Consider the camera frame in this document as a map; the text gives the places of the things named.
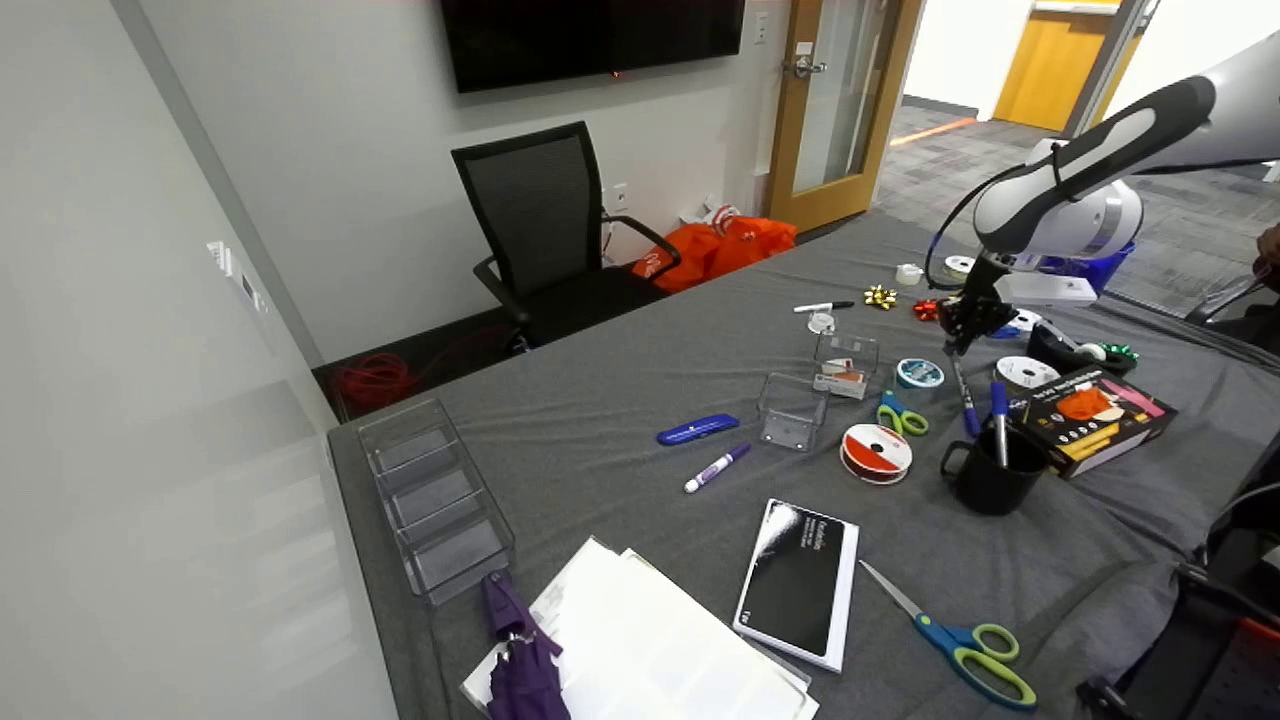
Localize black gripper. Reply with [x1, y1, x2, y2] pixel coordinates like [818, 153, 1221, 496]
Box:
[938, 246, 1019, 366]

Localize blue cap white marker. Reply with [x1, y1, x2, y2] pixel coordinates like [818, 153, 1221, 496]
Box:
[989, 381, 1015, 471]

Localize black mug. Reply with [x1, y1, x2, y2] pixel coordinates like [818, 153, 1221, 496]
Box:
[934, 425, 1052, 518]

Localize purple cap white marker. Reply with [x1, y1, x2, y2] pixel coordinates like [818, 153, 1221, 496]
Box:
[681, 441, 754, 500]

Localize grey tablecloth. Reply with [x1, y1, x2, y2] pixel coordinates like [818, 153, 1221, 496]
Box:
[323, 207, 1280, 720]

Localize white spool gold ribbon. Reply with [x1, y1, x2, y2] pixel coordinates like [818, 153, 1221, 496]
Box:
[993, 351, 1065, 392]

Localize small green blue scissors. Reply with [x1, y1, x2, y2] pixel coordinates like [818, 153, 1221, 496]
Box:
[872, 389, 933, 441]

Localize black tape dispenser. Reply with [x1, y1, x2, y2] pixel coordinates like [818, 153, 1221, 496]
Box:
[1023, 324, 1112, 374]

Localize clear acrylic box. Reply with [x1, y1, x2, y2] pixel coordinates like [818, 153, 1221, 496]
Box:
[754, 373, 833, 451]
[807, 333, 882, 403]

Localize red ribbon spool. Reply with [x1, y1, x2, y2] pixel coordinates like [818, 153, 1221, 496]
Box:
[836, 421, 917, 486]

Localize black nitrile glove box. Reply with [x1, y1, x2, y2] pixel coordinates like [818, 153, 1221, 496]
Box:
[1015, 366, 1179, 481]

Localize orange plastic bag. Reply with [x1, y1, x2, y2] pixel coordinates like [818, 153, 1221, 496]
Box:
[632, 212, 800, 295]

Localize wooden door with glass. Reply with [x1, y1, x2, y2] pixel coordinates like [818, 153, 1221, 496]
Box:
[764, 0, 928, 237]

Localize flat black white box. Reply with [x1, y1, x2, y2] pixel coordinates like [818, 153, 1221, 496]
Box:
[729, 496, 862, 675]

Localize yellow wooden door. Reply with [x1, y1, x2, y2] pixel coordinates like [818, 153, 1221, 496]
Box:
[993, 0, 1132, 134]

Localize large green blue scissors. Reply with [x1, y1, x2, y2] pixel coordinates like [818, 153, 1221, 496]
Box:
[855, 555, 1045, 711]

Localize white paper stack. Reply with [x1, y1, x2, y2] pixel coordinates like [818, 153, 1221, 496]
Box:
[461, 536, 818, 720]

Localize black mesh office chair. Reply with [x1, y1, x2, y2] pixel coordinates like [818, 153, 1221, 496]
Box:
[447, 118, 686, 351]

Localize purple gloves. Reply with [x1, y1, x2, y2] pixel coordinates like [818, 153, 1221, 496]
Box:
[475, 571, 575, 720]

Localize clear plastic organizer tray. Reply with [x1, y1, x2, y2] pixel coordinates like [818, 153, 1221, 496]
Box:
[356, 395, 521, 606]

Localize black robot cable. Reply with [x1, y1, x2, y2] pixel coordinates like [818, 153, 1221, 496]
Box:
[924, 133, 1071, 295]

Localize black frame stand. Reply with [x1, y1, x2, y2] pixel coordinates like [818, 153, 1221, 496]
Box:
[1077, 437, 1280, 720]

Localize black wall television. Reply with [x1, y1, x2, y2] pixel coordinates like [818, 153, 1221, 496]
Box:
[438, 0, 746, 95]

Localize red coiled cable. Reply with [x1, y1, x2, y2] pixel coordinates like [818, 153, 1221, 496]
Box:
[333, 351, 420, 415]

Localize white wall bracket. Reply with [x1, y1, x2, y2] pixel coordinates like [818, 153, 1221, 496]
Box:
[203, 237, 264, 311]

